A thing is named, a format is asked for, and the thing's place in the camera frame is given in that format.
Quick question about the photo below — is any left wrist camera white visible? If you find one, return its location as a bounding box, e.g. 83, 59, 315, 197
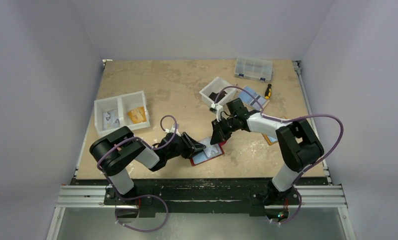
164, 124, 179, 133

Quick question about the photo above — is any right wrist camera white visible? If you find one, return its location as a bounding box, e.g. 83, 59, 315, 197
209, 103, 223, 122

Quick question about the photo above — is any black item in bin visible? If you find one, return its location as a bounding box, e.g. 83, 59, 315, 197
209, 91, 227, 103

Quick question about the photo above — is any white two-compartment bin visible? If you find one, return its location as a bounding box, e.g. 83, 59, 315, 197
94, 91, 151, 137

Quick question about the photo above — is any open tan card holder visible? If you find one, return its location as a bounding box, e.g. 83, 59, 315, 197
263, 114, 289, 146

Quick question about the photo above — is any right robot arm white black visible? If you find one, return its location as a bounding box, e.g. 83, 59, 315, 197
209, 98, 324, 206

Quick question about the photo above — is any red card holder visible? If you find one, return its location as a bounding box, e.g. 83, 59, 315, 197
190, 136, 225, 166

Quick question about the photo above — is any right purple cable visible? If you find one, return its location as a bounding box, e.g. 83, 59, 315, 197
212, 86, 345, 227

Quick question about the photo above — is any yellow black screwdriver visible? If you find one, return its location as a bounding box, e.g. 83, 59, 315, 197
265, 83, 272, 100

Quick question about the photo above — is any purple cable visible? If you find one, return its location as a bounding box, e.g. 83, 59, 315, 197
212, 86, 345, 227
96, 114, 180, 233

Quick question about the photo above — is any open blue card holder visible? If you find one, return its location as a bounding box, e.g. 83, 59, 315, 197
237, 86, 270, 111

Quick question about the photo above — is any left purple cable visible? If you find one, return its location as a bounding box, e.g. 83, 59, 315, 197
96, 114, 180, 233

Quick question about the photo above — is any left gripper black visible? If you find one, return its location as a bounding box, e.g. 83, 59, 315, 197
166, 132, 205, 160

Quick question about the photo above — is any orange card in bin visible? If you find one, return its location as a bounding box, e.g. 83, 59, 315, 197
127, 106, 147, 124

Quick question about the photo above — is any grey card in bin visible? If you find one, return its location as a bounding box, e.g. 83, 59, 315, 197
102, 108, 120, 131

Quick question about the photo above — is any clear plastic organizer box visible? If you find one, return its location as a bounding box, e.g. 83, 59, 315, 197
234, 56, 273, 82

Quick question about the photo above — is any small white square bin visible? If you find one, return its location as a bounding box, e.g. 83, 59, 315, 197
199, 77, 236, 107

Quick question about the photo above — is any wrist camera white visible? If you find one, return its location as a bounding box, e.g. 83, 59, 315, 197
164, 124, 179, 133
209, 103, 223, 122

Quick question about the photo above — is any aluminium frame rail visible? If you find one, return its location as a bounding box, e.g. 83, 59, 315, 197
56, 185, 106, 208

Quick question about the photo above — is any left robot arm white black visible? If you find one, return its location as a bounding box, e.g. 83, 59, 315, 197
89, 126, 206, 205

